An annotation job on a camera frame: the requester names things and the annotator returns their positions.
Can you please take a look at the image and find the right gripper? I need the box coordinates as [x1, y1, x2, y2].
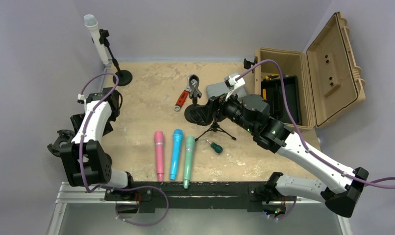
[195, 87, 256, 134]

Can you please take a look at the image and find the black round-base stand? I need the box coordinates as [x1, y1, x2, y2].
[99, 29, 133, 86]
[184, 74, 214, 124]

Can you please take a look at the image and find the black tripod shock-mount stand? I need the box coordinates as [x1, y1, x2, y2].
[184, 105, 236, 142]

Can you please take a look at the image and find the black round-base back stand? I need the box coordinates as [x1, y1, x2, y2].
[99, 29, 133, 86]

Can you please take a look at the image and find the mint green microphone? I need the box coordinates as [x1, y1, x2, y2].
[183, 136, 196, 189]

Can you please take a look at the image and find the blue microphone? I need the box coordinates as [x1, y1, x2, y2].
[169, 129, 183, 181]

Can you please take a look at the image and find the pink microphone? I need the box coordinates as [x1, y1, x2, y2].
[154, 131, 164, 183]

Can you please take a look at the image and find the white microphone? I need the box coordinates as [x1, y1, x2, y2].
[83, 14, 109, 65]

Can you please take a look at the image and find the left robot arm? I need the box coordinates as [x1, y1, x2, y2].
[57, 88, 136, 200]

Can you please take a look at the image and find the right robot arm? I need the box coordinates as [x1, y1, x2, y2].
[207, 94, 369, 218]

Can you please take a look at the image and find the grey plastic tool case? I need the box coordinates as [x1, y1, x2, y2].
[206, 82, 247, 100]

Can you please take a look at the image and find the red adjustable wrench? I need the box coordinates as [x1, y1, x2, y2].
[174, 81, 193, 112]

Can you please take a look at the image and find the green stubby screwdriver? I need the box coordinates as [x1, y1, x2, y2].
[207, 140, 223, 154]

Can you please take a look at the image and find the black toolbox tray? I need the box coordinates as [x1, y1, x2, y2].
[261, 75, 302, 125]

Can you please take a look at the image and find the tan hard toolbox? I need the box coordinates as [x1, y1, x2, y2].
[244, 12, 366, 130]

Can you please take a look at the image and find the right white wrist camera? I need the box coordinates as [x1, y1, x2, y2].
[224, 72, 247, 101]

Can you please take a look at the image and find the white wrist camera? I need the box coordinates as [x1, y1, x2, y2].
[224, 72, 247, 101]
[77, 94, 86, 104]

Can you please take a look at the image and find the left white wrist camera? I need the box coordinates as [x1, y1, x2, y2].
[77, 94, 86, 104]

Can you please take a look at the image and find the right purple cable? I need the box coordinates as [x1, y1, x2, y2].
[239, 59, 395, 221]

